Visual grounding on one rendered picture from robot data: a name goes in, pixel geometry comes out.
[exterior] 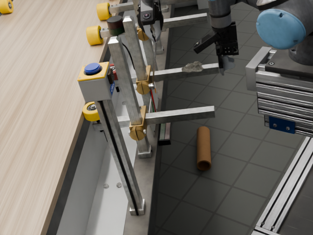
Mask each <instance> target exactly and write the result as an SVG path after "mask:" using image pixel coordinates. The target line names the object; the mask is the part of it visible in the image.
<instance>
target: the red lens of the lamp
mask: <svg viewBox="0 0 313 235"><path fill-rule="evenodd" d="M106 22H107V20H106ZM107 25H108V28H110V29H115V28H119V27H121V26H123V17H122V19H121V20H120V21H117V22H114V23H108V22H107Z"/></svg>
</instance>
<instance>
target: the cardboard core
mask: <svg viewBox="0 0 313 235"><path fill-rule="evenodd" d="M197 167H198V169H199V170H202V171H207V170H209V169H210V168H211V143H210V130H209V128H207V127H205V126H201V127H199V128H198V129H197Z"/></svg>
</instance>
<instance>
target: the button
mask: <svg viewBox="0 0 313 235"><path fill-rule="evenodd" d="M100 68H101V66H100V64H98V63H90V64H88V65H87V66H86V67H85V68H84V70H85V72H86V73H88V74H93V73H96V72H98V71H99V70H100Z"/></svg>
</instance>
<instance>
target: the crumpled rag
mask: <svg viewBox="0 0 313 235"><path fill-rule="evenodd" d="M201 65H202V63H200V62H199V61H197V62H194V63H190V64H189V63H188V64H187V65H186V66H185V67H183V68H181V69H182V71H183V72H189V73H190V72H192V71H195V72H199V71H202V70H203V69H204V67H202V66H201Z"/></svg>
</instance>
